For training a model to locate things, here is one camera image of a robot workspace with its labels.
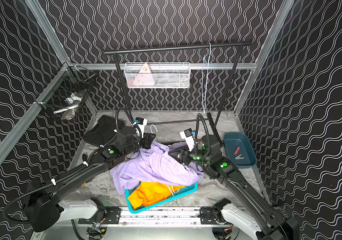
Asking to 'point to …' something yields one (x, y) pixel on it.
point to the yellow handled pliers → (84, 156)
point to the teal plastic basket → (183, 192)
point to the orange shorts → (148, 193)
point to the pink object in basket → (144, 78)
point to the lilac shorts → (154, 164)
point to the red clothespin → (237, 150)
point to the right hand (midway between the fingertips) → (171, 150)
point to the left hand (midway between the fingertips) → (155, 132)
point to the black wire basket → (65, 97)
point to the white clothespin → (239, 157)
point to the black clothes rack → (214, 121)
